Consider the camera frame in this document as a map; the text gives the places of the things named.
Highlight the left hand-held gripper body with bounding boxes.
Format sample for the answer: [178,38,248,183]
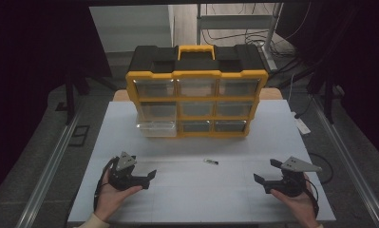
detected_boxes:
[108,151,152,192]

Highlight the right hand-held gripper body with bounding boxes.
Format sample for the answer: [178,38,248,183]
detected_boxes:
[263,156,323,198]

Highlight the clear plastic drawer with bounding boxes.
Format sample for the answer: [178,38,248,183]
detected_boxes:
[135,113,179,138]

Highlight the yellow black drawer organizer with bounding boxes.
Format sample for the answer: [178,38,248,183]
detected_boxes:
[125,44,269,139]

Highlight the person's right hand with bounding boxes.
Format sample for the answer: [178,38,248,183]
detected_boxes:
[270,174,318,220]

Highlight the person's left hand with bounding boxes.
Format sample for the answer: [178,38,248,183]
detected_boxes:
[93,169,143,222]

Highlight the white power strip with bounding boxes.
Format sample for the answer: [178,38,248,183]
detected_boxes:
[292,111,312,136]

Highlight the wooden table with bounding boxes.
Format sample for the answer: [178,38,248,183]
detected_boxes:
[112,87,284,103]

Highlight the black stand leg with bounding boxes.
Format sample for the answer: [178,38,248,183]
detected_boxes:
[55,74,90,125]
[306,72,347,125]

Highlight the dark curtain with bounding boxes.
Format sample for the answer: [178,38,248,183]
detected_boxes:
[0,0,113,203]
[275,0,379,160]

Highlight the grey metal stand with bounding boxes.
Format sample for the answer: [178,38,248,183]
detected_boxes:
[196,3,285,72]

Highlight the left hand-held gripper black cable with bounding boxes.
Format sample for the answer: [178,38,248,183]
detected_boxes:
[93,156,119,203]

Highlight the hand-held gripper black cable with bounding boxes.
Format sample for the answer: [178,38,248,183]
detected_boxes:
[304,177,320,219]
[93,156,119,203]

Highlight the right hand-held gripper black cable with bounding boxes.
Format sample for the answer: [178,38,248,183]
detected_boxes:
[304,177,320,219]

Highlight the black floor cable loop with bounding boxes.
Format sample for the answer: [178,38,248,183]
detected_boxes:
[309,152,334,185]

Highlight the black floor socket frame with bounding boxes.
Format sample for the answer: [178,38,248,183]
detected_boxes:
[67,124,90,147]

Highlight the aluminium floor rail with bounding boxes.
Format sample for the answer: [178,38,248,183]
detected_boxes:
[310,94,379,228]
[15,104,84,228]

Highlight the tangle of black cables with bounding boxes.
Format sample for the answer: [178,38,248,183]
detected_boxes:
[202,3,312,60]

